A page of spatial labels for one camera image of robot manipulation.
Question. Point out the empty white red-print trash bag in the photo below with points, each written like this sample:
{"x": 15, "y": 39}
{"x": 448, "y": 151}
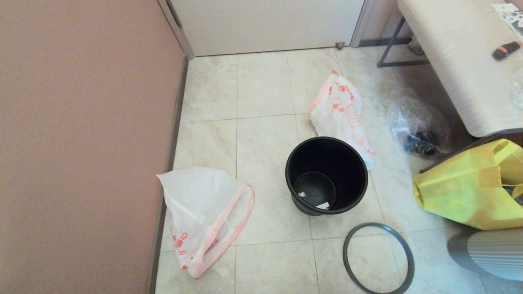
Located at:
{"x": 200, "y": 204}

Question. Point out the yellow non-woven tote bag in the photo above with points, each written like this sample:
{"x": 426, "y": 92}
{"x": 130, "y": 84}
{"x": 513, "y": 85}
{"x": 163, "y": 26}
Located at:
{"x": 457, "y": 188}

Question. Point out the black orange marker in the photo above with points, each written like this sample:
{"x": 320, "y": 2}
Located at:
{"x": 506, "y": 50}

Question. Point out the dark metal table frame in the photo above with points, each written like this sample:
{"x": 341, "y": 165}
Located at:
{"x": 402, "y": 63}

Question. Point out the small metal door stop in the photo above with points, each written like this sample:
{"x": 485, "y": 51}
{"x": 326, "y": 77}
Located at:
{"x": 340, "y": 45}

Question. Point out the light grey door frame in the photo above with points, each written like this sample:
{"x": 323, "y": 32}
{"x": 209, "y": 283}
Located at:
{"x": 175, "y": 24}

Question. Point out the clear plastic bag dark contents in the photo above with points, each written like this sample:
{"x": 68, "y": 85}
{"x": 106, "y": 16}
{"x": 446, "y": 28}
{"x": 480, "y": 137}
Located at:
{"x": 412, "y": 118}

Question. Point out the white ribbed cylinder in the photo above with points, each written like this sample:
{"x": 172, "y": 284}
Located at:
{"x": 494, "y": 253}

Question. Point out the white black-print paper sheet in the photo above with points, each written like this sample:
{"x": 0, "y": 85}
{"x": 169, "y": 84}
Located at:
{"x": 512, "y": 16}

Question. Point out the clear crumpled plastic item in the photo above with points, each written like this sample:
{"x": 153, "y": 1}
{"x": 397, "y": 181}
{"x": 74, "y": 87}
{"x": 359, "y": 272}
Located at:
{"x": 518, "y": 87}

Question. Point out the small grey floor item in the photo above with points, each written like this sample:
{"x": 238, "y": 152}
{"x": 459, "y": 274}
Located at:
{"x": 416, "y": 45}

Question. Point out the black trash bin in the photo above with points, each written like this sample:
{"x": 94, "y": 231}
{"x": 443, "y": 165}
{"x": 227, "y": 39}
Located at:
{"x": 318, "y": 159}

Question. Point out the white red-print trash bag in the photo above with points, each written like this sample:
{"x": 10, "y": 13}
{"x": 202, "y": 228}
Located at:
{"x": 200, "y": 204}
{"x": 339, "y": 110}

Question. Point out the light wood-grain table top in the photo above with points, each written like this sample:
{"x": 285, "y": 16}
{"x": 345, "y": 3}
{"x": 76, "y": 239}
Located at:
{"x": 461, "y": 61}

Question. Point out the white door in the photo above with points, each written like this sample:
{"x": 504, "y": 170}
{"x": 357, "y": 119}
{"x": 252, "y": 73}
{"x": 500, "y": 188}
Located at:
{"x": 265, "y": 24}

